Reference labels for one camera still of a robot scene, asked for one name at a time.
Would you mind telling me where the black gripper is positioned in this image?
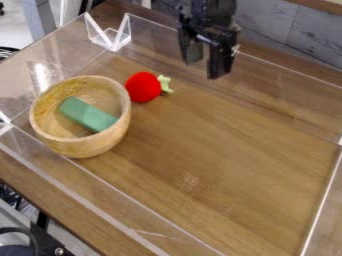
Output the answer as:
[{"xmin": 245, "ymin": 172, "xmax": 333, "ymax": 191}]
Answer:
[{"xmin": 176, "ymin": 0, "xmax": 239, "ymax": 79}]

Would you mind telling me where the clear acrylic tray enclosure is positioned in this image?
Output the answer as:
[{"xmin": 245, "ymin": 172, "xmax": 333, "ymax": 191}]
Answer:
[{"xmin": 0, "ymin": 14, "xmax": 342, "ymax": 256}]

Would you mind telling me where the black cable on floor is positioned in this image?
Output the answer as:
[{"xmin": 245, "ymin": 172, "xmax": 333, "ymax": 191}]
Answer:
[{"xmin": 0, "ymin": 227, "xmax": 39, "ymax": 256}]

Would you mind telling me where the green rectangular block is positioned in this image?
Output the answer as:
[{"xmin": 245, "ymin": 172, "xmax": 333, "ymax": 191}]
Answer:
[{"xmin": 59, "ymin": 97, "xmax": 118, "ymax": 133}]

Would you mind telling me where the red plush fruit green stem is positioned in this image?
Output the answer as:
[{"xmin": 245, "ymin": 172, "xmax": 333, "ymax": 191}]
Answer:
[{"xmin": 124, "ymin": 71, "xmax": 174, "ymax": 103}]

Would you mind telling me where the black table leg bracket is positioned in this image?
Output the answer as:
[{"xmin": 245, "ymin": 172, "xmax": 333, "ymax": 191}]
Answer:
[{"xmin": 31, "ymin": 212, "xmax": 76, "ymax": 256}]

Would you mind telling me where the light wooden bowl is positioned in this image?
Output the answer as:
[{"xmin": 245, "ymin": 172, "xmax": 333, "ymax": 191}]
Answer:
[{"xmin": 29, "ymin": 75, "xmax": 131, "ymax": 158}]

